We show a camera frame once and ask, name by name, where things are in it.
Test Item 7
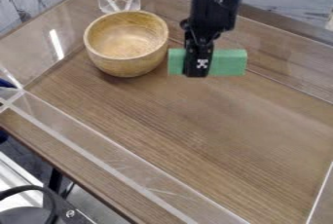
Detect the light brown wooden bowl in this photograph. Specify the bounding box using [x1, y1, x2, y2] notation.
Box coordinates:
[83, 11, 169, 78]

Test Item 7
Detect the clear acrylic tray wall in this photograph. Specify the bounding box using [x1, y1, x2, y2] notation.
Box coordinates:
[0, 0, 333, 224]

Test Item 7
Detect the clear acrylic corner bracket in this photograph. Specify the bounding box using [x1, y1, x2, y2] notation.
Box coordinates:
[98, 0, 142, 14]

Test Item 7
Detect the black table leg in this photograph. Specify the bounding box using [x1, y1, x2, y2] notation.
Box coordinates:
[49, 168, 65, 193]

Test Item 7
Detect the black metal base plate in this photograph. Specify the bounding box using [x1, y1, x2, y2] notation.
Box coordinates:
[43, 195, 97, 224]

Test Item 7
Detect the black cable loop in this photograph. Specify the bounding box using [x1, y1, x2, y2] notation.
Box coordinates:
[0, 184, 62, 224]

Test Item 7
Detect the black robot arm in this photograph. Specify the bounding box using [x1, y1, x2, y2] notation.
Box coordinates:
[180, 0, 242, 78]

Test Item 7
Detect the green rectangular block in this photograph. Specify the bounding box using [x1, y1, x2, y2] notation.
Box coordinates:
[168, 49, 248, 76]

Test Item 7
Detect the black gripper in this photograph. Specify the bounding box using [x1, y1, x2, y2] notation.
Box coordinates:
[180, 0, 242, 78]

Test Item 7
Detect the blue object at edge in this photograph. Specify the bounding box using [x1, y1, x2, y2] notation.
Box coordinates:
[0, 78, 16, 88]

